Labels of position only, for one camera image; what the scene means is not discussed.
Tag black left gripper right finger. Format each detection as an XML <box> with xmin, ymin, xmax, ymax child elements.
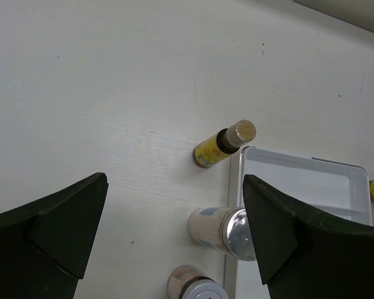
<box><xmin>242</xmin><ymin>174</ymin><xmax>374</xmax><ymax>298</ymax></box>

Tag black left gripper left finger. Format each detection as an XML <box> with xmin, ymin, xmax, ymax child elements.
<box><xmin>0</xmin><ymin>173</ymin><xmax>108</xmax><ymax>298</ymax></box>

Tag left short spice jar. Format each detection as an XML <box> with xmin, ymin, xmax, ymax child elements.
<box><xmin>167</xmin><ymin>265</ymin><xmax>229</xmax><ymax>299</ymax></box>

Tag white plastic organizer tray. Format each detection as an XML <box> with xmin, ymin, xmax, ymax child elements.
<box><xmin>224</xmin><ymin>146</ymin><xmax>372</xmax><ymax>298</ymax></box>

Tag left tall blue-label shaker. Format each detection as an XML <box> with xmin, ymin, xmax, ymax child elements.
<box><xmin>188</xmin><ymin>207</ymin><xmax>256</xmax><ymax>262</ymax></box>

